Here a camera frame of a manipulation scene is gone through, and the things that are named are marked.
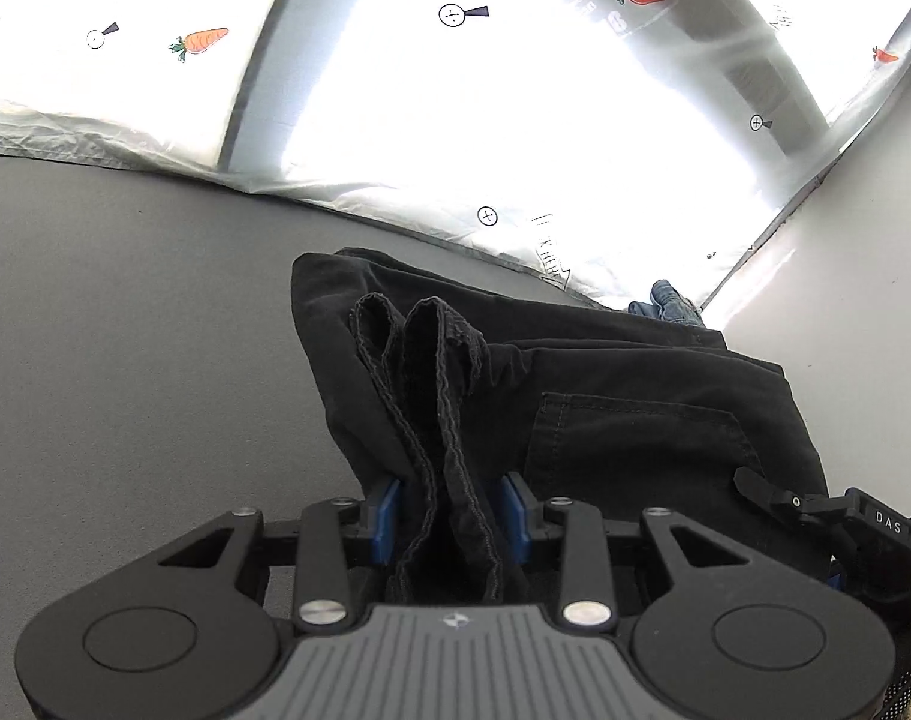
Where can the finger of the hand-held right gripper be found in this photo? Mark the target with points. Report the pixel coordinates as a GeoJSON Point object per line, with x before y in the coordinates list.
{"type": "Point", "coordinates": [762, 491]}

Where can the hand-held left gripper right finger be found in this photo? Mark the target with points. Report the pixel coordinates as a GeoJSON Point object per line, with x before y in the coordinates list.
{"type": "Point", "coordinates": [515, 517]}

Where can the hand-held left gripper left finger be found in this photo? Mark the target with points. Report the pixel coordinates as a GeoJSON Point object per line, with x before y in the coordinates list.
{"type": "Point", "coordinates": [388, 521]}

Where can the black pants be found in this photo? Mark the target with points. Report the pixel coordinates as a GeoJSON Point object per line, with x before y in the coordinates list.
{"type": "Point", "coordinates": [612, 397]}

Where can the person's right forearm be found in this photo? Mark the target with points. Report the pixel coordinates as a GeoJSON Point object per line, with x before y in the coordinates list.
{"type": "Point", "coordinates": [909, 679]}

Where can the folded blue jeans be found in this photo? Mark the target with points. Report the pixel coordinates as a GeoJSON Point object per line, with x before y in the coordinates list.
{"type": "Point", "coordinates": [669, 301]}

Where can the white carrot print blanket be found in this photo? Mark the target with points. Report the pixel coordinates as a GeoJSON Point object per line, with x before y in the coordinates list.
{"type": "Point", "coordinates": [500, 120]}

